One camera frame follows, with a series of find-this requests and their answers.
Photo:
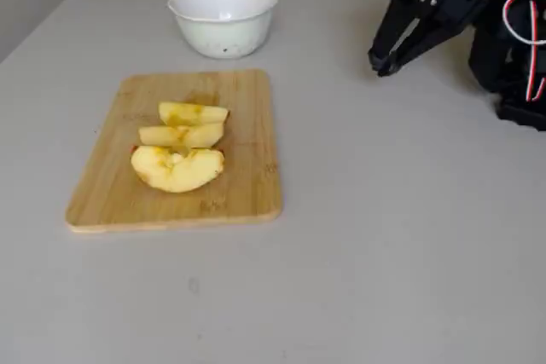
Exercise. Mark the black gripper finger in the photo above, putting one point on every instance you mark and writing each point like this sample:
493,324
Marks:
394,31
431,40

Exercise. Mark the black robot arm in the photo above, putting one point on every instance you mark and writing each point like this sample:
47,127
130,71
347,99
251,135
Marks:
490,61

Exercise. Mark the white bowl with butterfly print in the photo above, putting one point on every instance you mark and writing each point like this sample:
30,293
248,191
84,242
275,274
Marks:
222,31

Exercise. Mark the wooden cutting board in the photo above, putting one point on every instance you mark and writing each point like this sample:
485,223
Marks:
247,168

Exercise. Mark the apple slice with red skin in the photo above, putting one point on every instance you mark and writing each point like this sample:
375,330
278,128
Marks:
179,172
205,113
200,136

